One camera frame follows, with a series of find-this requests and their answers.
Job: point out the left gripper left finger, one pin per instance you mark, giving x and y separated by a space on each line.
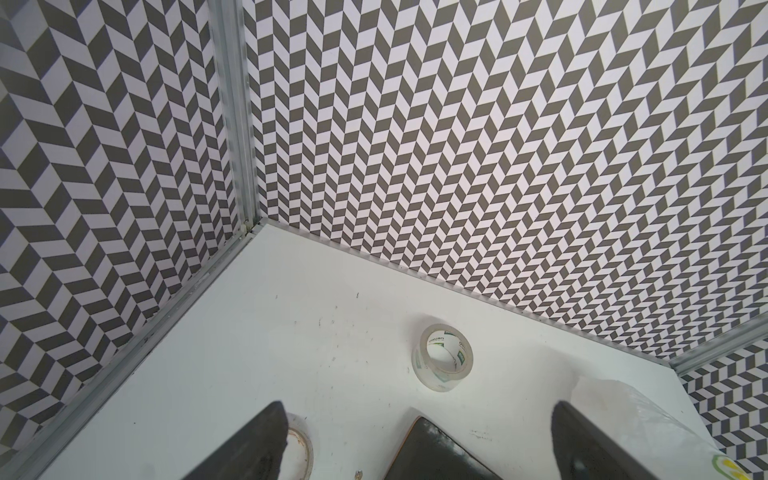
255 451

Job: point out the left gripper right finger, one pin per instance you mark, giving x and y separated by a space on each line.
583 451

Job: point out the white plastic bag lemon print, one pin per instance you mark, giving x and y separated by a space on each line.
662 444

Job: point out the beige tape roll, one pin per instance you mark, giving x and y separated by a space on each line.
298 457

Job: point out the black square tray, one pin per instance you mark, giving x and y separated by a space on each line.
427 452

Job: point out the clear tape roll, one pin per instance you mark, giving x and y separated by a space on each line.
442 358

